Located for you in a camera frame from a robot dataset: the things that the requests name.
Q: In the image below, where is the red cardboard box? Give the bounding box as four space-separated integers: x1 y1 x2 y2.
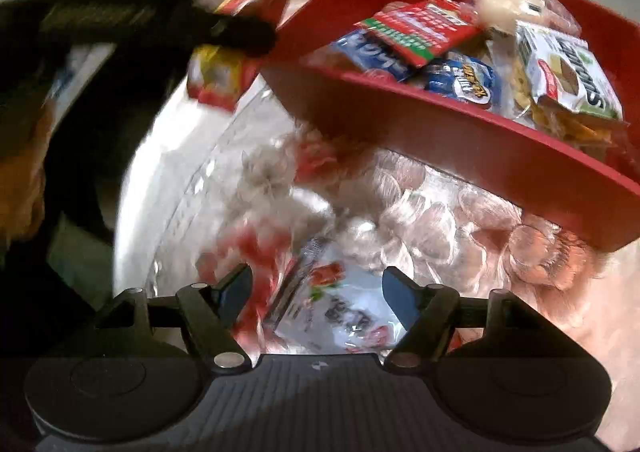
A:
260 0 640 254

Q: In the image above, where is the yellow waffle packet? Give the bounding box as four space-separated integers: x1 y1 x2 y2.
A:
500 47 617 149

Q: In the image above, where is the red green snack packet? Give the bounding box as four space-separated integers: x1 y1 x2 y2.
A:
355 0 484 68

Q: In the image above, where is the white red fruit packet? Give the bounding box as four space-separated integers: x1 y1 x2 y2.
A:
265 237 402 359

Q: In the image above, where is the red yellow snack packet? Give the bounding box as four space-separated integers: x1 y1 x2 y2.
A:
187 0 319 113

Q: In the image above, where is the person's left forearm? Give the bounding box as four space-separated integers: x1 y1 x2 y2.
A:
0 107 54 246

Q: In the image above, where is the blue candy packet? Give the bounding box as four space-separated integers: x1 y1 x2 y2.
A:
410 52 504 111

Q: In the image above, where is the small red packet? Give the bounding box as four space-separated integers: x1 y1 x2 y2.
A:
200 226 287 349

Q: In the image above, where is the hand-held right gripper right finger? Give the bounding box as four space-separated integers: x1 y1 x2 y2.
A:
381 266 542 372

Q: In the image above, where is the blue white script packet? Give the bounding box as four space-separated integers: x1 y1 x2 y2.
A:
330 30 416 84

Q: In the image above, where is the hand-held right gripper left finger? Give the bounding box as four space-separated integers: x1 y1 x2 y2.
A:
94 262 254 376

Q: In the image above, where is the white bun packet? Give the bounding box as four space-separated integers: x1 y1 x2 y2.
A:
462 0 581 34

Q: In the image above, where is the green white wafer packet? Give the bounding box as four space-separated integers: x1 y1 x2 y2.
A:
515 22 624 121

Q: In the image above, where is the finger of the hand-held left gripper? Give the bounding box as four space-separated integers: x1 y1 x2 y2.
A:
209 14 279 58

